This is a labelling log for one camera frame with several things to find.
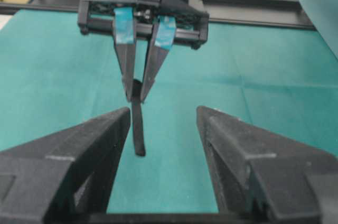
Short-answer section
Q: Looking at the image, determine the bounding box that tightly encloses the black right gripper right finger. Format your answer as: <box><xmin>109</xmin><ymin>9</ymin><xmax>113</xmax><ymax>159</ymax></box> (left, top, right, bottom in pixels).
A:
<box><xmin>196</xmin><ymin>106</ymin><xmax>337</xmax><ymax>223</ymax></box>

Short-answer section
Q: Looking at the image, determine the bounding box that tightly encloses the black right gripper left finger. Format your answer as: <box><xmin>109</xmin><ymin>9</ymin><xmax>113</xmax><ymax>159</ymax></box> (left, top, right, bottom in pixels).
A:
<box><xmin>1</xmin><ymin>107</ymin><xmax>130</xmax><ymax>223</ymax></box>

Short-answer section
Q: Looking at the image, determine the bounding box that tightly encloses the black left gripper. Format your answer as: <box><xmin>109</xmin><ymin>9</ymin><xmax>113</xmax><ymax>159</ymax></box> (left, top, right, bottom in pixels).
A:
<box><xmin>78</xmin><ymin>0</ymin><xmax>209</xmax><ymax>102</ymax></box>

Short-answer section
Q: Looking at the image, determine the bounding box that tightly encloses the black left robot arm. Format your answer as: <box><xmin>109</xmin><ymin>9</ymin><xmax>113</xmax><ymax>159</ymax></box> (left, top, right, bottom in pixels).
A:
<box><xmin>78</xmin><ymin>0</ymin><xmax>209</xmax><ymax>100</ymax></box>

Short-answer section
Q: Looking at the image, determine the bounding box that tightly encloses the green table cloth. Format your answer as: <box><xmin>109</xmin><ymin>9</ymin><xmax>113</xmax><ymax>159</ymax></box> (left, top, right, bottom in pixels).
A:
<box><xmin>1</xmin><ymin>11</ymin><xmax>337</xmax><ymax>213</ymax></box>

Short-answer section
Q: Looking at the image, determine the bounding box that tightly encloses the green backdrop panel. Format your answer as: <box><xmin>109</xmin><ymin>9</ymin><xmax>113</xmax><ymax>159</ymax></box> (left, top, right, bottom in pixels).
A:
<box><xmin>300</xmin><ymin>0</ymin><xmax>337</xmax><ymax>56</ymax></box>

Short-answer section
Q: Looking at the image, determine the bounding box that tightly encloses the black aluminium frame rail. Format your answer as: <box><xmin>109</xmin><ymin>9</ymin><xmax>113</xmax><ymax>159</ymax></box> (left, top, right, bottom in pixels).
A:
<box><xmin>1</xmin><ymin>0</ymin><xmax>315</xmax><ymax>30</ymax></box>

